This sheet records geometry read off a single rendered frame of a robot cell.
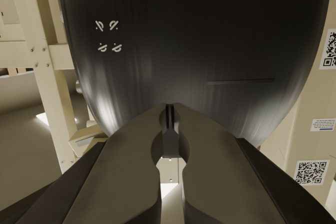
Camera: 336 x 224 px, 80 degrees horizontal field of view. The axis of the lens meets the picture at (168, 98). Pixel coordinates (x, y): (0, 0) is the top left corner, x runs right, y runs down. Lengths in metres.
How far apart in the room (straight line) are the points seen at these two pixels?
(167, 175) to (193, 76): 0.69
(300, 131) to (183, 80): 0.37
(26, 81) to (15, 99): 0.66
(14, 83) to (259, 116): 7.74
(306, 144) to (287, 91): 0.32
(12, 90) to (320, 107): 7.76
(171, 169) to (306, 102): 0.54
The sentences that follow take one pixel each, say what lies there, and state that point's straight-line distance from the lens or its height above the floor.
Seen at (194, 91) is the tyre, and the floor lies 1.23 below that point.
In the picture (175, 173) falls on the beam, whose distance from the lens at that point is 0.86.
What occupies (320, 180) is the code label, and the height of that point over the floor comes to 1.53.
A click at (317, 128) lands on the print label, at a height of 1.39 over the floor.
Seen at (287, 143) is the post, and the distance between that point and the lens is 0.55.
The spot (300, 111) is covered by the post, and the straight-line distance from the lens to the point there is 0.51.
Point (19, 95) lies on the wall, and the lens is 7.96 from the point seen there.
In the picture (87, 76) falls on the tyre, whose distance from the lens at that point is 0.24.
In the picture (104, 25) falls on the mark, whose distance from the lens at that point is 0.20.
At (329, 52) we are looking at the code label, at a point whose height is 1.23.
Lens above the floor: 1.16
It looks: 21 degrees up
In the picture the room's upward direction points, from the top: 178 degrees clockwise
